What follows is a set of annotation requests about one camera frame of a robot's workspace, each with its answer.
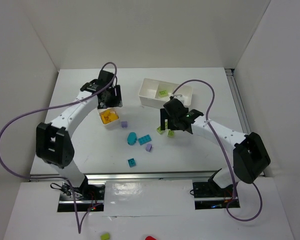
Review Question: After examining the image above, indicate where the green 2x2 lego brick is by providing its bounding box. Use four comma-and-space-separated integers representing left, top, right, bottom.
156, 126, 165, 135
167, 130, 175, 138

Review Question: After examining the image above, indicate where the orange 2x2 lego brick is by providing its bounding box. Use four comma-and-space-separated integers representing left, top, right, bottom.
100, 109, 111, 118

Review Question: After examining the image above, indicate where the small purple lego brick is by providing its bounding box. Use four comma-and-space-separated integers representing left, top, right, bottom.
121, 121, 128, 128

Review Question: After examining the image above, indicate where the turquoise round lego piece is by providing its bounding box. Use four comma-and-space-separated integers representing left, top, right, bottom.
126, 132, 138, 146

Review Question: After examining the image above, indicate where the yellow round flower lego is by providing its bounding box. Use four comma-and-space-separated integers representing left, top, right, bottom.
101, 116, 111, 125

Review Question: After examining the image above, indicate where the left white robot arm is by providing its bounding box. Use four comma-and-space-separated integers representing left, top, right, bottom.
35, 69, 123, 195

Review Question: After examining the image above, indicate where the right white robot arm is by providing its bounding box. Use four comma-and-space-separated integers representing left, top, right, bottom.
160, 98, 271, 189

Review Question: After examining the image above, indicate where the left white divided tray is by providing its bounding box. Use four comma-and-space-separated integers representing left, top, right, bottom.
97, 107, 120, 130

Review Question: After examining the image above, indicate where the white divided tray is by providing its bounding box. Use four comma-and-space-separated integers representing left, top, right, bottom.
97, 107, 120, 130
138, 78, 193, 109

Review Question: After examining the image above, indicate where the right white divided tray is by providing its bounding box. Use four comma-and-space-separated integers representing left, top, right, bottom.
138, 78, 193, 109

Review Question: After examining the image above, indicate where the blue 2x4 lego brick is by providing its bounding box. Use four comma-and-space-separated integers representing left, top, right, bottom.
137, 134, 152, 146

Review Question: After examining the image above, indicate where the purple lego brick lower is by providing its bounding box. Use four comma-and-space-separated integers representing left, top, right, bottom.
145, 143, 153, 152

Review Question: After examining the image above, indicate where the turquoise 2x2 lego brick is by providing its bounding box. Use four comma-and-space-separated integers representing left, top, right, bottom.
127, 158, 137, 168

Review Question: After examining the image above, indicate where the red object on front edge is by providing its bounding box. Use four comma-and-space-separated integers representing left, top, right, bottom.
145, 235, 157, 240

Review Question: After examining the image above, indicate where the green lego on front edge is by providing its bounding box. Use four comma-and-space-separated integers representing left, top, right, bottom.
100, 232, 111, 240

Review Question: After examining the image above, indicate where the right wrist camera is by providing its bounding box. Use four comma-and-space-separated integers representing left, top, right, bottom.
173, 94, 185, 103

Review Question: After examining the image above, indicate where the aluminium rail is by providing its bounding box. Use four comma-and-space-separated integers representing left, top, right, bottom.
29, 169, 225, 182
224, 68, 251, 134

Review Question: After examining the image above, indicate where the right side aluminium rail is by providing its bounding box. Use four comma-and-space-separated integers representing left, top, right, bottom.
224, 68, 251, 134

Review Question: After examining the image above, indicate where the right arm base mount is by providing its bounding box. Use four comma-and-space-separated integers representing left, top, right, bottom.
189, 169, 233, 210

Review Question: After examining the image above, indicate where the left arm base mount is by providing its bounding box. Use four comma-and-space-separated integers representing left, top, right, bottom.
50, 182, 105, 213

